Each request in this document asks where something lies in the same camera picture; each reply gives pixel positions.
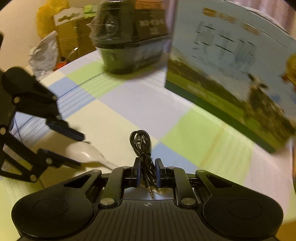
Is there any white plastic spoon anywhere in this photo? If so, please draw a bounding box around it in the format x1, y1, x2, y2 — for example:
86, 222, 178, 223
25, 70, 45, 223
65, 142, 119, 170

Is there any black audio cable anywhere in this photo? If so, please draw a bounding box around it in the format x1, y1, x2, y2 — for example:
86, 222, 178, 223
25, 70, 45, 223
129, 129, 160, 200

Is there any white crumpled plastic bag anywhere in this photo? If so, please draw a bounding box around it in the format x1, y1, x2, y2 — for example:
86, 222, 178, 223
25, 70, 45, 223
29, 31, 58, 80

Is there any checked tablecloth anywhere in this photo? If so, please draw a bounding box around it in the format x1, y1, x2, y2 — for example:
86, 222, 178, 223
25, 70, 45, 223
0, 49, 295, 237

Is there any brown cardboard cartons stack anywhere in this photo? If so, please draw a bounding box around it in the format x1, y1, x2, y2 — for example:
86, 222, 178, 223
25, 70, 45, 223
54, 8, 96, 62

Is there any yellow plastic bag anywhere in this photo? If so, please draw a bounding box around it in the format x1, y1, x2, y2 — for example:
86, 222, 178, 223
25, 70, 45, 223
36, 0, 70, 38

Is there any dark green wrapped container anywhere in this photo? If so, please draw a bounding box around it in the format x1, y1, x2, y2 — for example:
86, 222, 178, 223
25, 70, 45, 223
88, 1, 170, 74

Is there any milk carton gift box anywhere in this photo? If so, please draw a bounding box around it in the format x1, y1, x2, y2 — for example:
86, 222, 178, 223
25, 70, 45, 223
165, 1, 295, 153

